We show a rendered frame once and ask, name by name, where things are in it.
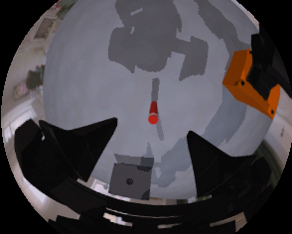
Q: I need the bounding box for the dark red peg with white band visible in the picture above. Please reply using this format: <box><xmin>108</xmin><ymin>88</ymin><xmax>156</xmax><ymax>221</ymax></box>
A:
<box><xmin>148</xmin><ymin>101</ymin><xmax>158</xmax><ymax>124</ymax></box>

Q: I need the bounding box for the grey sloped panel with hole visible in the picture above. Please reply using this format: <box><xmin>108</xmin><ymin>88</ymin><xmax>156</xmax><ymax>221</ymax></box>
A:
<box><xmin>108</xmin><ymin>163</ymin><xmax>152</xmax><ymax>201</ymax></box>

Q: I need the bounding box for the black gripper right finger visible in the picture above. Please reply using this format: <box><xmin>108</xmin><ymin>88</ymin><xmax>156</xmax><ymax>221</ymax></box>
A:
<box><xmin>186</xmin><ymin>129</ymin><xmax>257</xmax><ymax>198</ymax></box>

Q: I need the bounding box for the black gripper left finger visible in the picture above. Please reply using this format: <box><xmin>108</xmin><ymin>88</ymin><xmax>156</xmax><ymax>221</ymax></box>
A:
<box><xmin>39</xmin><ymin>117</ymin><xmax>117</xmax><ymax>182</ymax></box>

